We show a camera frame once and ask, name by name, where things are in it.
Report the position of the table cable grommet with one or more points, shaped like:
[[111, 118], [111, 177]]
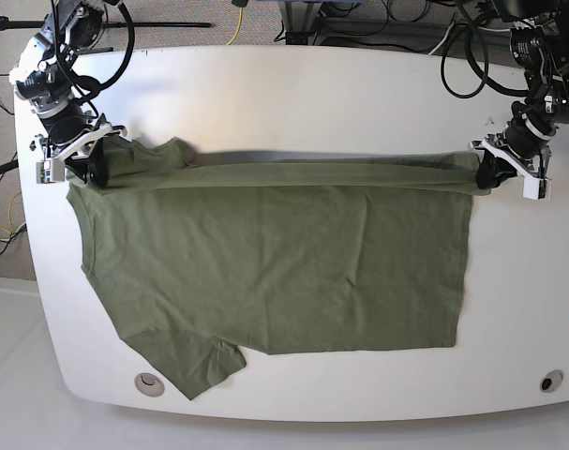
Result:
[[149, 385], [552, 381]]

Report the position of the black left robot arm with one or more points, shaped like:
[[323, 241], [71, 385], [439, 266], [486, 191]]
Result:
[[539, 44]]

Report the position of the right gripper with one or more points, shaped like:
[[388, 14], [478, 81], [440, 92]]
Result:
[[78, 130]]

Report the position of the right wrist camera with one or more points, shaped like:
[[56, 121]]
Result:
[[50, 171]]

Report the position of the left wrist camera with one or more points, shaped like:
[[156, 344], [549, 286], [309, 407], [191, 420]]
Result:
[[536, 188]]

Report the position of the olive green T-shirt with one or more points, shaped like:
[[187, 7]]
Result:
[[194, 262]]

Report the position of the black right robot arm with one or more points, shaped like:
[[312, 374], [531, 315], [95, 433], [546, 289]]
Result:
[[61, 99]]

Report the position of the right table cable grommet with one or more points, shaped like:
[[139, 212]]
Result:
[[552, 381]]

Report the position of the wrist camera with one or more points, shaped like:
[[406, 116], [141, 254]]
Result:
[[50, 171], [536, 188]]

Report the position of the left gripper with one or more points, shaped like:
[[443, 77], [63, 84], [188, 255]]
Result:
[[521, 149]]

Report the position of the left table cable grommet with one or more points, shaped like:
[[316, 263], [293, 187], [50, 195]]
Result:
[[149, 385]]

